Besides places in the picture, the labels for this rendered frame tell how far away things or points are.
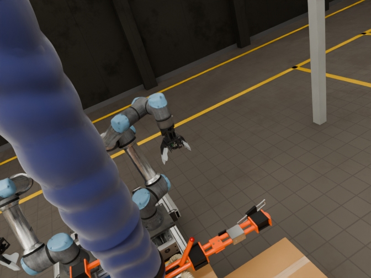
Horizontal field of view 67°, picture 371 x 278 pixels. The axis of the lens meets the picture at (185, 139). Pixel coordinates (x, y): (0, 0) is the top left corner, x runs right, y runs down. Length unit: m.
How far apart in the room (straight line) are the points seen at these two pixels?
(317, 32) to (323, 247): 2.29
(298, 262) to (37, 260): 1.55
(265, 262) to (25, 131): 1.70
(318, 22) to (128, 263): 3.20
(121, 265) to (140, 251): 0.08
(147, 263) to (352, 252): 1.98
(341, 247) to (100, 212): 2.26
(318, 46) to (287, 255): 2.46
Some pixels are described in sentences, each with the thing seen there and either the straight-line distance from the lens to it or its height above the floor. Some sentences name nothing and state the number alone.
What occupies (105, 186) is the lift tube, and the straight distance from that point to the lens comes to 0.91.
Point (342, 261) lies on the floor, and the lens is 2.76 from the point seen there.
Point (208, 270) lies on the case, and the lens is 1.65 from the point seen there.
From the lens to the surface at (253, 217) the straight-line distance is 1.46.
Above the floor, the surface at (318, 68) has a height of 0.81.
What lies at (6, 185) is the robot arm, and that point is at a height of 1.77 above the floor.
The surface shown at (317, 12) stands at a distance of 3.64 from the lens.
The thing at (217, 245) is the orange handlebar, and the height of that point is 1.19.
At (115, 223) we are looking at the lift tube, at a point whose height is 1.68.
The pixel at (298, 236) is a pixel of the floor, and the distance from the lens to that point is 2.88.
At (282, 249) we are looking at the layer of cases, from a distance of 2.14.
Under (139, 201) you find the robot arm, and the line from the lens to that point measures 1.67.
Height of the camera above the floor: 2.31
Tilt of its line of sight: 31 degrees down
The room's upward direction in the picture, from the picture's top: 19 degrees counter-clockwise
